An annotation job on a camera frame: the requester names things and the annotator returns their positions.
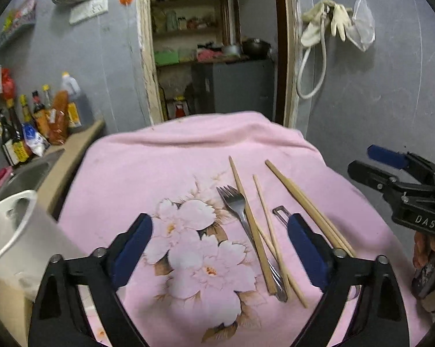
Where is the blue and white packet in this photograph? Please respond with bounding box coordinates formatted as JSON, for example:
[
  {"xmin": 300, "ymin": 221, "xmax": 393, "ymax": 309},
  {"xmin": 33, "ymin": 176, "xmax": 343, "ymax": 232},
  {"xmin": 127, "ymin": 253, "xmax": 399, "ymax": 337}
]
[{"xmin": 22, "ymin": 123, "xmax": 50, "ymax": 157}]

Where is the red plastic bag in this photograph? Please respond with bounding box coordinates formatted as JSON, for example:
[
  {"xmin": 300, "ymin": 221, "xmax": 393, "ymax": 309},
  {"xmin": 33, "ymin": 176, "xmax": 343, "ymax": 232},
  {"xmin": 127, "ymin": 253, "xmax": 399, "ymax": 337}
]
[{"xmin": 0, "ymin": 68, "xmax": 16, "ymax": 99}]

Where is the dark cooking pot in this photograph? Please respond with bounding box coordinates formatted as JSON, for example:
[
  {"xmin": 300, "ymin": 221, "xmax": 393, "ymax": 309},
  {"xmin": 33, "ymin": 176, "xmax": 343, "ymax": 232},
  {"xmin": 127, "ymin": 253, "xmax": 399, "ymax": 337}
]
[{"xmin": 241, "ymin": 38, "xmax": 272, "ymax": 59}]

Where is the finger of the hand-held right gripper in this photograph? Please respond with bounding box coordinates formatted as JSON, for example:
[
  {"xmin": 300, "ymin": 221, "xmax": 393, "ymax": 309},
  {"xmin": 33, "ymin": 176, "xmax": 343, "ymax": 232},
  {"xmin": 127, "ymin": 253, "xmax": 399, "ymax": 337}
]
[
  {"xmin": 348, "ymin": 160, "xmax": 406, "ymax": 204},
  {"xmin": 367, "ymin": 145, "xmax": 435, "ymax": 188}
]

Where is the metal peeler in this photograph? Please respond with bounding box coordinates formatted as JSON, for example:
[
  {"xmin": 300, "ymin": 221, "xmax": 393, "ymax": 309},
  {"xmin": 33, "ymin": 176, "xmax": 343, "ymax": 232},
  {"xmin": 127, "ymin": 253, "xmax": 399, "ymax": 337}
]
[{"xmin": 272, "ymin": 205, "xmax": 295, "ymax": 229}]

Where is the pink floral cloth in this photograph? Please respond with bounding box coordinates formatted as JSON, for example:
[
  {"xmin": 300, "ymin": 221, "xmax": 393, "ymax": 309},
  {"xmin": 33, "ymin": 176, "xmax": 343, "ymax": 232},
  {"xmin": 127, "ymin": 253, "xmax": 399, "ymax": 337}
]
[{"xmin": 58, "ymin": 111, "xmax": 431, "ymax": 347}]

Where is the grey cabinet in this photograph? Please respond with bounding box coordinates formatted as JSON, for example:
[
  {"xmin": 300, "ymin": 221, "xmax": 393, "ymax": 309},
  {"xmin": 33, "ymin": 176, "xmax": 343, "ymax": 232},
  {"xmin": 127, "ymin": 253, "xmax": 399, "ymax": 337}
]
[{"xmin": 191, "ymin": 60, "xmax": 276, "ymax": 121}]

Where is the white wall socket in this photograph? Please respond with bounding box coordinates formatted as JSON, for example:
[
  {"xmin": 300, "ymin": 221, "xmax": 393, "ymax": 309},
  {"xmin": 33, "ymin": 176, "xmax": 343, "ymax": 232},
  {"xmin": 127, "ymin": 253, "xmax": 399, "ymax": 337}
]
[{"xmin": 69, "ymin": 0, "xmax": 109, "ymax": 25}]

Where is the large oil jug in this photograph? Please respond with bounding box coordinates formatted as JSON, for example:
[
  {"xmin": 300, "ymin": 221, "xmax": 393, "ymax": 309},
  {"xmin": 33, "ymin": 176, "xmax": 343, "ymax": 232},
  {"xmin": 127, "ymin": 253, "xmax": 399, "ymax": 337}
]
[{"xmin": 60, "ymin": 72, "xmax": 84, "ymax": 129}]

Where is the green box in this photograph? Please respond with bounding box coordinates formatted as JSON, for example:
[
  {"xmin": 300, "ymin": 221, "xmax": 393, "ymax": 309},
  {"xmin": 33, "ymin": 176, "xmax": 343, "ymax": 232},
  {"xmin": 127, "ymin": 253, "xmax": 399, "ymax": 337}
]
[{"xmin": 155, "ymin": 50, "xmax": 180, "ymax": 67}]

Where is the pink rag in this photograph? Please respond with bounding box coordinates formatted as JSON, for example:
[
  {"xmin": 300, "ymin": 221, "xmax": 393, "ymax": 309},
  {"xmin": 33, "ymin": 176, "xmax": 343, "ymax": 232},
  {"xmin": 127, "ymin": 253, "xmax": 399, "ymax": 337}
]
[{"xmin": 197, "ymin": 49, "xmax": 222, "ymax": 63}]

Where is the dark red-capped sauce bottle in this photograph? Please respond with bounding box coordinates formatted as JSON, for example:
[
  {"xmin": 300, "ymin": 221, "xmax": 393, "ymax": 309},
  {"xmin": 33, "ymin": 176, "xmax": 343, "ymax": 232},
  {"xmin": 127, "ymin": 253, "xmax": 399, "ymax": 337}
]
[{"xmin": 31, "ymin": 90, "xmax": 50, "ymax": 136}]

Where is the metal fork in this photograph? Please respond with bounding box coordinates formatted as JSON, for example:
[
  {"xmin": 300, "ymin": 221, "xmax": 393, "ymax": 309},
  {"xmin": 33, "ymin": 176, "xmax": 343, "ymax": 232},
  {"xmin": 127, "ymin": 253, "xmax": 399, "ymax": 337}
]
[{"xmin": 216, "ymin": 185, "xmax": 288, "ymax": 302}]

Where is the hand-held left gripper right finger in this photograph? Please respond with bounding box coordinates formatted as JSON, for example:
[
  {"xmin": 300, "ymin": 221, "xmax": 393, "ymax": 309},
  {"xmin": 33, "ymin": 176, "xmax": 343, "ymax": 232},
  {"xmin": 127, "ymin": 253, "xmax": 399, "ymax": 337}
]
[{"xmin": 287, "ymin": 213, "xmax": 410, "ymax": 347}]

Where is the red bottle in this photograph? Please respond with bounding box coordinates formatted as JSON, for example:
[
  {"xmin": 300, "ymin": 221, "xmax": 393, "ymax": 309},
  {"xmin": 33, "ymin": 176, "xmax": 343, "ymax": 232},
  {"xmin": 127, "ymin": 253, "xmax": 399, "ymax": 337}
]
[{"xmin": 173, "ymin": 96, "xmax": 190, "ymax": 119}]

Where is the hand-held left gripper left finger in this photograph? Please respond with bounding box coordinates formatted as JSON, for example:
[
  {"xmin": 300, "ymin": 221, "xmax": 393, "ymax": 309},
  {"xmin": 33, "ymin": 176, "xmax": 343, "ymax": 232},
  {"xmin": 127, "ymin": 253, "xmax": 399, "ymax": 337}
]
[{"xmin": 28, "ymin": 213, "xmax": 154, "ymax": 347}]

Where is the person's right hand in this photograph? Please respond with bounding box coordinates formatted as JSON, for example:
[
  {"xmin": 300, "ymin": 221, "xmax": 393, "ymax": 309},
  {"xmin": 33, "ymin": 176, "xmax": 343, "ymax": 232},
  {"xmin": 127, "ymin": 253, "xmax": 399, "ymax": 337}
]
[{"xmin": 412, "ymin": 230, "xmax": 435, "ymax": 313}]

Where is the white plastic utensil basket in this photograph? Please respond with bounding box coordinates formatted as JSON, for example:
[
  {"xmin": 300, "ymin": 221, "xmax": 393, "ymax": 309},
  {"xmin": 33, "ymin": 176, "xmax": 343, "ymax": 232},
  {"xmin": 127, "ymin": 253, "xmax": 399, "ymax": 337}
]
[{"xmin": 0, "ymin": 190, "xmax": 84, "ymax": 302}]

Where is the wooden door frame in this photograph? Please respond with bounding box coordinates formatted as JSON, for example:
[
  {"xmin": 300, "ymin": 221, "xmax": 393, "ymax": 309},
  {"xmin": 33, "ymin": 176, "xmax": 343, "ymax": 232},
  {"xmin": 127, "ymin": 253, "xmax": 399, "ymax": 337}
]
[{"xmin": 136, "ymin": 0, "xmax": 301, "ymax": 128}]

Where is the wall spice rack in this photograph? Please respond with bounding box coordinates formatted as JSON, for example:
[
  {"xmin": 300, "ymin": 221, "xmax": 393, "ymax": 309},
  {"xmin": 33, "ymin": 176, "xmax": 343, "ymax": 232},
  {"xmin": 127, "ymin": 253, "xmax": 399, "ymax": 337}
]
[{"xmin": 0, "ymin": 0, "xmax": 37, "ymax": 52}]

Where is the steel kitchen sink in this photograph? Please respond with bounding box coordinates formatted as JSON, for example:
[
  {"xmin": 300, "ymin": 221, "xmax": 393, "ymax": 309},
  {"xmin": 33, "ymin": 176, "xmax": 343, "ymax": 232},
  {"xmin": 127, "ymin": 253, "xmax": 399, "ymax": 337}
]
[{"xmin": 0, "ymin": 159, "xmax": 55, "ymax": 210}]

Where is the wooden chopstick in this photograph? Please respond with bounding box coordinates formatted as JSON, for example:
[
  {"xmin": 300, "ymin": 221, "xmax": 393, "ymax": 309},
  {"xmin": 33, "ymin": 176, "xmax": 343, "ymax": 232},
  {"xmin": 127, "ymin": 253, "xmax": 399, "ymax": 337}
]
[
  {"xmin": 270, "ymin": 168, "xmax": 351, "ymax": 259},
  {"xmin": 257, "ymin": 224, "xmax": 309, "ymax": 309},
  {"xmin": 228, "ymin": 156, "xmax": 279, "ymax": 295},
  {"xmin": 265, "ymin": 160, "xmax": 357, "ymax": 255},
  {"xmin": 252, "ymin": 174, "xmax": 290, "ymax": 297}
]

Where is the yellow-capped sauce bottle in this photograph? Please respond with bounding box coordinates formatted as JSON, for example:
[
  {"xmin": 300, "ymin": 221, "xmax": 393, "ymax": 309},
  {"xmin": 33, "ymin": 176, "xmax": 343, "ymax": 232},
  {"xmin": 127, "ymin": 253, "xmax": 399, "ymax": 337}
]
[{"xmin": 19, "ymin": 95, "xmax": 36, "ymax": 125}]

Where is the wooden storage shelf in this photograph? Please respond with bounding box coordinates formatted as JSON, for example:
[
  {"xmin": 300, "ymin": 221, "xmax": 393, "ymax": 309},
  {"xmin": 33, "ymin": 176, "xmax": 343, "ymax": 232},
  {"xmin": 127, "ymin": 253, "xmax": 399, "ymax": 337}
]
[{"xmin": 150, "ymin": 0, "xmax": 240, "ymax": 66}]

